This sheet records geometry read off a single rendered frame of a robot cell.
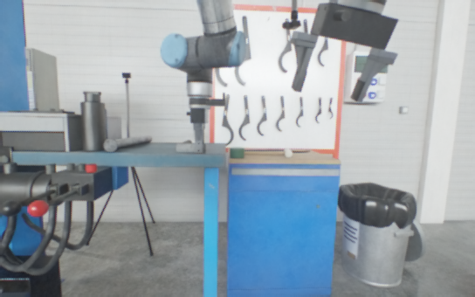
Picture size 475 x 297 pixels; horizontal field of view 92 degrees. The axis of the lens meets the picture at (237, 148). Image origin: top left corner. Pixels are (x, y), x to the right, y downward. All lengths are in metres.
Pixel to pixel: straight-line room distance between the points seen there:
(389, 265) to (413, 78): 2.15
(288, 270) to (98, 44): 2.77
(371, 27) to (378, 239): 1.68
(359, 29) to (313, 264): 1.54
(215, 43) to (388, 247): 1.80
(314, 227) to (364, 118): 1.73
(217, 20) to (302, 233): 1.38
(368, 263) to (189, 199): 1.82
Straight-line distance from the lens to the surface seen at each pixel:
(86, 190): 0.80
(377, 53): 0.53
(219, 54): 0.66
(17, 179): 0.94
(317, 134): 2.78
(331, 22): 0.46
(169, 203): 2.84
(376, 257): 2.07
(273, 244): 1.66
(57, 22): 3.30
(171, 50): 0.71
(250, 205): 1.52
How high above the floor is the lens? 1.17
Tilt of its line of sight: 7 degrees down
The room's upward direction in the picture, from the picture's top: 1 degrees clockwise
